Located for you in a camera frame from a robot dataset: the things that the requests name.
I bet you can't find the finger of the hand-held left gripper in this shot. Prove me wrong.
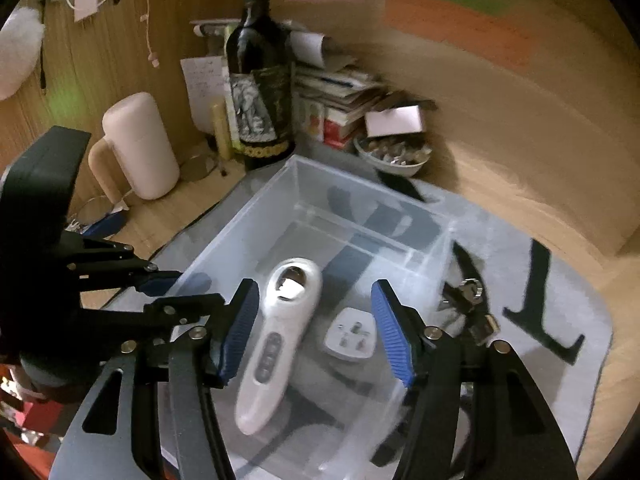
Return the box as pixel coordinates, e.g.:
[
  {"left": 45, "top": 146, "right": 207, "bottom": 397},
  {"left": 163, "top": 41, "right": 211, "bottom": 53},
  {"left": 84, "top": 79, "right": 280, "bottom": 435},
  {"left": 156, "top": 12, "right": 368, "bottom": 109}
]
[
  {"left": 65, "top": 235, "right": 183, "bottom": 296},
  {"left": 80, "top": 294, "right": 226, "bottom": 361}
]

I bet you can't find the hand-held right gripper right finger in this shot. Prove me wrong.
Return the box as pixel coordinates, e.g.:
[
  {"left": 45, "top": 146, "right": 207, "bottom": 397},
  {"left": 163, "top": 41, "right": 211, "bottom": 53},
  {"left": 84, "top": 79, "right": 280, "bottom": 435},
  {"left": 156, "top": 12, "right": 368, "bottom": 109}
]
[{"left": 370, "top": 279, "right": 581, "bottom": 480}]

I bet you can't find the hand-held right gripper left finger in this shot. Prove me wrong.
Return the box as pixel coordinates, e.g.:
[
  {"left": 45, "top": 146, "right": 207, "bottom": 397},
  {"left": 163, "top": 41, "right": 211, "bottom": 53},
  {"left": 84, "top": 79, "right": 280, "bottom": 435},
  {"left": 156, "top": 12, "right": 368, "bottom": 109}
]
[{"left": 50, "top": 277, "right": 261, "bottom": 480}]

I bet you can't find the metal key bunch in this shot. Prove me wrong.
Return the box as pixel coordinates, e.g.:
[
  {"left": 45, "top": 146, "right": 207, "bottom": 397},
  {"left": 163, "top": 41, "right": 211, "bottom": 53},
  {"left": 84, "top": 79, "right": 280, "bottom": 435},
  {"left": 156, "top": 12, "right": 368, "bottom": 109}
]
[{"left": 437, "top": 240, "right": 501, "bottom": 348}]

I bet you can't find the clear plastic storage box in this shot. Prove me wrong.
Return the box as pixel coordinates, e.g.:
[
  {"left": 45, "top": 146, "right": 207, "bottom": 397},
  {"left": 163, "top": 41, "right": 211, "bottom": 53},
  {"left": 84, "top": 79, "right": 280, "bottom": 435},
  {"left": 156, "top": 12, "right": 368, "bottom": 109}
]
[{"left": 155, "top": 155, "right": 456, "bottom": 480}]

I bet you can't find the white handheld massager device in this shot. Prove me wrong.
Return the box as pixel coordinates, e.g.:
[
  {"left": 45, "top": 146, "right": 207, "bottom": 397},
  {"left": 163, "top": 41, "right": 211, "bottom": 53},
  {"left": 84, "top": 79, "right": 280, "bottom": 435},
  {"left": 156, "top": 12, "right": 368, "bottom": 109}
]
[{"left": 235, "top": 257, "right": 321, "bottom": 436}]

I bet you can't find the white plug adapter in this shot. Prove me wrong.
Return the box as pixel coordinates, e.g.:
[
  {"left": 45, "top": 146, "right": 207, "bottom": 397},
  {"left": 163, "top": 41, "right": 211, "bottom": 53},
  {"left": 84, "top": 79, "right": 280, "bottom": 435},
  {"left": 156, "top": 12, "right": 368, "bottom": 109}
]
[{"left": 324, "top": 307, "right": 377, "bottom": 361}]

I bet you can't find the blue plastic item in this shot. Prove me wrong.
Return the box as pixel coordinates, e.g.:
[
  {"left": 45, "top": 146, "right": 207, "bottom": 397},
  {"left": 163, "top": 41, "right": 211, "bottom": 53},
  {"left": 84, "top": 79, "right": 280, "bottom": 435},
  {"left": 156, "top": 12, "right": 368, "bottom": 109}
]
[{"left": 82, "top": 210, "right": 126, "bottom": 237}]

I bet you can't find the cream cylindrical humidifier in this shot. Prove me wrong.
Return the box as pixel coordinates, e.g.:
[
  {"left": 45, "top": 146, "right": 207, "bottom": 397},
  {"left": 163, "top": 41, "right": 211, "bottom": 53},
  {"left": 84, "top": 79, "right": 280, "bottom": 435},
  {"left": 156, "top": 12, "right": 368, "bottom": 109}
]
[{"left": 89, "top": 92, "right": 181, "bottom": 201}]

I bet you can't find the white fluffy puff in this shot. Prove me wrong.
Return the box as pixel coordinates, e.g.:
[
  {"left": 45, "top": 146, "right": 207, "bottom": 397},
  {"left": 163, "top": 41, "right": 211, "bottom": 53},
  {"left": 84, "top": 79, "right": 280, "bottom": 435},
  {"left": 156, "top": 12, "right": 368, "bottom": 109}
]
[{"left": 0, "top": 7, "right": 46, "bottom": 101}]

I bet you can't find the grey mat with black print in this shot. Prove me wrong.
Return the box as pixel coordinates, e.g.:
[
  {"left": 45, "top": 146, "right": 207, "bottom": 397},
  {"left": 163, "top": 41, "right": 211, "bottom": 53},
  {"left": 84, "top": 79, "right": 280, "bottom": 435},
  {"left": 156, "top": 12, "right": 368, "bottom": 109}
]
[{"left": 107, "top": 140, "right": 613, "bottom": 480}]

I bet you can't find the yellow tube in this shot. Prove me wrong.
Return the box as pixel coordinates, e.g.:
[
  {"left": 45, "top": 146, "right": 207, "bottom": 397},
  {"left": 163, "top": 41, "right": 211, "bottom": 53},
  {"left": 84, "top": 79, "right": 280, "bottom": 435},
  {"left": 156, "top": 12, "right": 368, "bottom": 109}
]
[{"left": 212, "top": 102, "right": 233, "bottom": 161}]

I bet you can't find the red clothing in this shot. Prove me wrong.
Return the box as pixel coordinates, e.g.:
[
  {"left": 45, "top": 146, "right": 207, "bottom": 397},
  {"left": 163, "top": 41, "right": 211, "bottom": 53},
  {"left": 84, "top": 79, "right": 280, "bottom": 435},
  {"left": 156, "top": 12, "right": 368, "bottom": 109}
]
[{"left": 0, "top": 360, "right": 71, "bottom": 480}]

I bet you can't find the white bowl of coins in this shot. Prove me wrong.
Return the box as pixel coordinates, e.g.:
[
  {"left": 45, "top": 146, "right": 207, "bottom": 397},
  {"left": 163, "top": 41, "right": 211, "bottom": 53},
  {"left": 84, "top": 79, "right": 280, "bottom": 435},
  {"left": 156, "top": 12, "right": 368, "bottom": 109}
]
[{"left": 354, "top": 135, "right": 433, "bottom": 177}]

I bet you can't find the handwritten paper note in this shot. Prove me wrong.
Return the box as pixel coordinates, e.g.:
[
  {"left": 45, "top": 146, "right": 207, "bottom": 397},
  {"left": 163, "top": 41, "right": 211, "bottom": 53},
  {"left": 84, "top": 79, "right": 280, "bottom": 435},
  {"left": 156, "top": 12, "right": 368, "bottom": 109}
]
[{"left": 180, "top": 56, "right": 223, "bottom": 136}]

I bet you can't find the white hanging tag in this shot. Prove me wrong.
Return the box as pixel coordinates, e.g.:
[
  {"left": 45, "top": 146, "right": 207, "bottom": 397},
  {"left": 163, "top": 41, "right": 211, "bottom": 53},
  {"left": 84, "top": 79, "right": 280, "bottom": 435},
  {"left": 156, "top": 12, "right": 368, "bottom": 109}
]
[{"left": 74, "top": 0, "right": 101, "bottom": 23}]

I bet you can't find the dark wine bottle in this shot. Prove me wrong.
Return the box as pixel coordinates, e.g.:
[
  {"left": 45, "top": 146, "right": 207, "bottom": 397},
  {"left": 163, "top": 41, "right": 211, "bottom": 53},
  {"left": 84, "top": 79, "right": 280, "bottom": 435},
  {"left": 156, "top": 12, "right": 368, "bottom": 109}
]
[{"left": 225, "top": 0, "right": 296, "bottom": 171}]

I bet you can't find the small white card box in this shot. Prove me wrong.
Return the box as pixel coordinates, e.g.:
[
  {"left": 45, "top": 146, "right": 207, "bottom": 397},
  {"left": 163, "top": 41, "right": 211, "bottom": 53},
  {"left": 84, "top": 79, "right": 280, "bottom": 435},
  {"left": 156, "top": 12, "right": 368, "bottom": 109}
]
[{"left": 364, "top": 105, "right": 423, "bottom": 137}]

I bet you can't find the stack of books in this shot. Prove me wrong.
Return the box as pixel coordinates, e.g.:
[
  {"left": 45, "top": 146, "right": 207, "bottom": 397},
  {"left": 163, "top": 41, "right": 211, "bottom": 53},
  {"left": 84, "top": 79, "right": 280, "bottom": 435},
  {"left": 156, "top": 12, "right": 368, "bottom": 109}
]
[{"left": 295, "top": 60, "right": 436, "bottom": 148}]

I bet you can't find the rolled white paper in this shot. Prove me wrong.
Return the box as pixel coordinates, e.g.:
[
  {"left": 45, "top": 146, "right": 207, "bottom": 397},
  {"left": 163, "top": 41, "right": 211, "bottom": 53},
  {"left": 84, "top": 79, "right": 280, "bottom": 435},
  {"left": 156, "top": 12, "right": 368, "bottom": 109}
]
[{"left": 192, "top": 19, "right": 331, "bottom": 66}]

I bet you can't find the orange sticky note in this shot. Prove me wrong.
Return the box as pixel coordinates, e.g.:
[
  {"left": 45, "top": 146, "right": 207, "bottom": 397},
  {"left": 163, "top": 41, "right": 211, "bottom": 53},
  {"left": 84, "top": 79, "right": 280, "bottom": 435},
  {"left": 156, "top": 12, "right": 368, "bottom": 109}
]
[{"left": 385, "top": 0, "right": 536, "bottom": 73}]

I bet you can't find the white hanging cable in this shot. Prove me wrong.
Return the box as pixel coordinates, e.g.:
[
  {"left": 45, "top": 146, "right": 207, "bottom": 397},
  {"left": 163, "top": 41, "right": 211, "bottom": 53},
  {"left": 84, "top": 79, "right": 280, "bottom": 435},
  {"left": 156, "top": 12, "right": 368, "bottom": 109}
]
[{"left": 140, "top": 0, "right": 161, "bottom": 68}]

